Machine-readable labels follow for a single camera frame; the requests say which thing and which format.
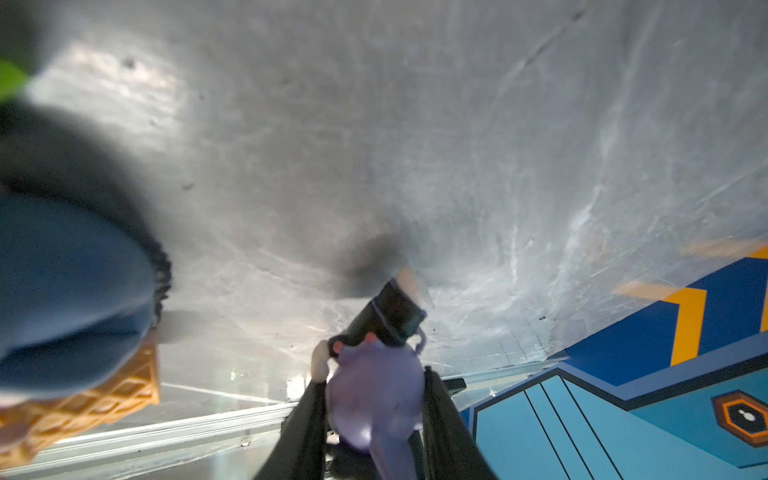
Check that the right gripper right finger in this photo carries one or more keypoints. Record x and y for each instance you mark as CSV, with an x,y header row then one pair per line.
x,y
450,450

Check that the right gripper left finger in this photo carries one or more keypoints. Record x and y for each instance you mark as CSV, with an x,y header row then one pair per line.
x,y
300,450

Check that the purple figure toy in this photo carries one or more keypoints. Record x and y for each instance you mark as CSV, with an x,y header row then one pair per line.
x,y
376,383

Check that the blue Stitch ice-cream toy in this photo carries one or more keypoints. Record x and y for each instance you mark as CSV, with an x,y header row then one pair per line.
x,y
83,277

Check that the pink green toy car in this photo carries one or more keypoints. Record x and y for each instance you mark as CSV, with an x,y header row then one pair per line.
x,y
12,80

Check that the aluminium rail frame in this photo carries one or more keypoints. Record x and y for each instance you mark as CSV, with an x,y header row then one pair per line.
x,y
149,424

